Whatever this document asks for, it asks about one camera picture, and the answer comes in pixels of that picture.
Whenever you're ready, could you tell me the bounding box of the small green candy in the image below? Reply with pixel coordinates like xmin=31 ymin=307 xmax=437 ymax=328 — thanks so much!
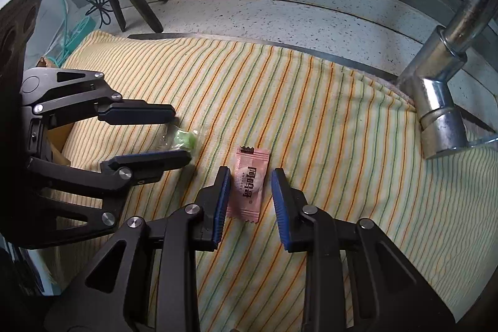
xmin=160 ymin=125 xmax=201 ymax=152

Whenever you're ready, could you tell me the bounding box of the pink candy wrapper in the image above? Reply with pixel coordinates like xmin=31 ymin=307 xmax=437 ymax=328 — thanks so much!
xmin=227 ymin=146 xmax=270 ymax=223

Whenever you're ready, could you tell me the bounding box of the brown cardboard box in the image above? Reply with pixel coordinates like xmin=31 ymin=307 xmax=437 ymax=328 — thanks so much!
xmin=31 ymin=60 xmax=73 ymax=166

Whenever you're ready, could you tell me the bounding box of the striped yellow cloth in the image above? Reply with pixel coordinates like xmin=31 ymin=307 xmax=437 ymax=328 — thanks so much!
xmin=63 ymin=30 xmax=497 ymax=331

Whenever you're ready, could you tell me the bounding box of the chrome kitchen faucet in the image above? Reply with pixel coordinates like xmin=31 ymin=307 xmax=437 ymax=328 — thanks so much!
xmin=396 ymin=0 xmax=497 ymax=159

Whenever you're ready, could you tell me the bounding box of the teal hose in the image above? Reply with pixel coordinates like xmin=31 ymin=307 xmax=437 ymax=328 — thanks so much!
xmin=18 ymin=0 xmax=96 ymax=68

